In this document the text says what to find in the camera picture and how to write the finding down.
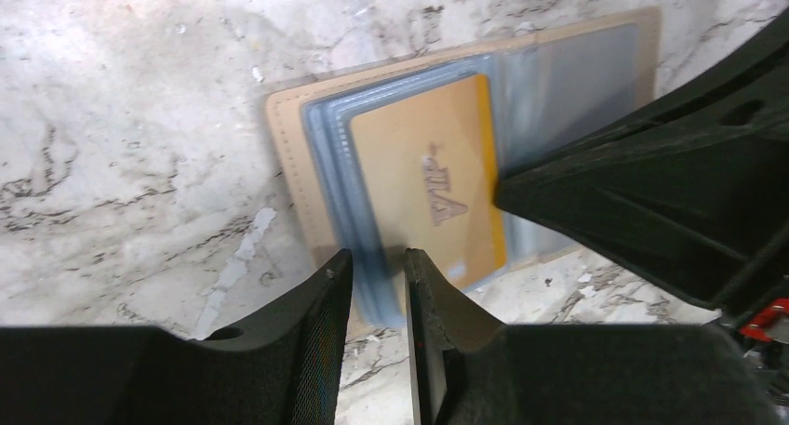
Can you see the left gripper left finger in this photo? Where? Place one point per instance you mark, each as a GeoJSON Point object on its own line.
{"type": "Point", "coordinates": [279, 365]}

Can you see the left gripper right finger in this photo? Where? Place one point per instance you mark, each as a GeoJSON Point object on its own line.
{"type": "Point", "coordinates": [468, 367]}

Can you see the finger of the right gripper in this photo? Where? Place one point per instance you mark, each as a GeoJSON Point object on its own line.
{"type": "Point", "coordinates": [763, 53]}
{"type": "Point", "coordinates": [697, 207]}

